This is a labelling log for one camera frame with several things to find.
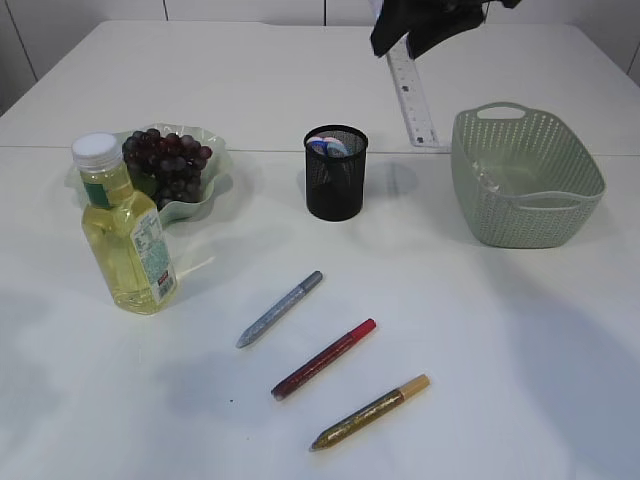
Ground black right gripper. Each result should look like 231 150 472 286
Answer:
370 0 490 59

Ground transparent plastic ruler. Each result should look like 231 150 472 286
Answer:
386 37 449 153

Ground pink scissors with purple sheath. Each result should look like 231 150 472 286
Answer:
306 136 350 158

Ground clear plastic sheet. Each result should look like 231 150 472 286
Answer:
471 158 507 194

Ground blue scissors with sheath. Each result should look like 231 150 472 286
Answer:
306 137 329 156

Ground purple grape bunch with leaves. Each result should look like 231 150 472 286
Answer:
122 128 213 210

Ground red glitter pen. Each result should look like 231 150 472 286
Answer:
271 318 377 401

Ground yellow tea bottle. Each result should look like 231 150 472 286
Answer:
71 132 178 315

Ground gold glitter pen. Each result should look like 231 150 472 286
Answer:
309 374 431 452

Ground black mesh pen holder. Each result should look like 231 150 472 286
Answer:
303 124 368 222

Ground green woven plastic basket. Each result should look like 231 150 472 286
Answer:
451 102 606 249

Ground silver glitter pen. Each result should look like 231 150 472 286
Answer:
236 270 324 349

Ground green wavy glass plate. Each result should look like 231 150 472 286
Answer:
71 124 230 232

